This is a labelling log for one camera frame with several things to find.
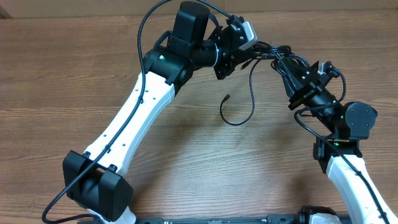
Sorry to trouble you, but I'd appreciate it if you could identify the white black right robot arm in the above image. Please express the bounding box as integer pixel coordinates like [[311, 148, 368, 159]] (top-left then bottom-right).
[[279, 58, 397, 223]]

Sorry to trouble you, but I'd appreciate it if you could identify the black cable bundle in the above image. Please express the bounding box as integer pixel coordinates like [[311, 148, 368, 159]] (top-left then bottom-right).
[[219, 42, 312, 127]]

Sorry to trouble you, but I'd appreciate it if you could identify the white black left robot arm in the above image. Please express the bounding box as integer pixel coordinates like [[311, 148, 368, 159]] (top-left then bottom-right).
[[62, 1, 257, 223]]

